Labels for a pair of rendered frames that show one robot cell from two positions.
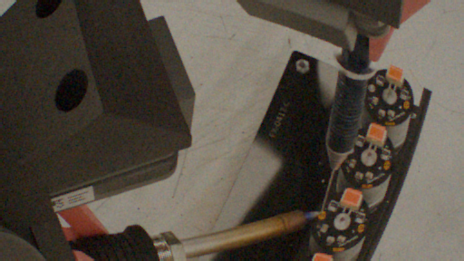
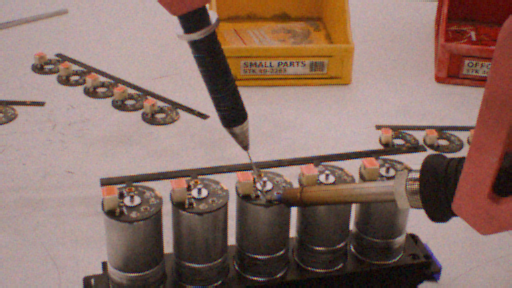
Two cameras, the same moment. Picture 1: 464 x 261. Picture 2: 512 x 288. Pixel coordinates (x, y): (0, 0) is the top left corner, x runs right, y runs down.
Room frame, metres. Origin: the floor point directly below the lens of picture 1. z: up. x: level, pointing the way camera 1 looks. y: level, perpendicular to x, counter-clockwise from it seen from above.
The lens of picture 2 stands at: (0.30, 0.15, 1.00)
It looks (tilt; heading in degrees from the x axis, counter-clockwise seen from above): 31 degrees down; 225
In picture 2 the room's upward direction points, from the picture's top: 2 degrees clockwise
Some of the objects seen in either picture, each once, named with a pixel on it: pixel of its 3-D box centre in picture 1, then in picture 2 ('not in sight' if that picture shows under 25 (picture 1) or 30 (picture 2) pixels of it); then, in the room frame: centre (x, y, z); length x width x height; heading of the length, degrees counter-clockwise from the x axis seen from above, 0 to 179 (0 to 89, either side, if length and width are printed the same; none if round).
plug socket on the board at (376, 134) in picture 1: (375, 137); (181, 189); (0.14, -0.05, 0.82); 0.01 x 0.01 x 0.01; 59
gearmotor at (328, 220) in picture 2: not in sight; (322, 224); (0.08, -0.02, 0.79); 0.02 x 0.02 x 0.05
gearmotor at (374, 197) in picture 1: (364, 177); (200, 240); (0.13, -0.05, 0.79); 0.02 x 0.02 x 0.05
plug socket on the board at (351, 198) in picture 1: (350, 201); (247, 182); (0.11, -0.04, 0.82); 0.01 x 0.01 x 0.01; 59
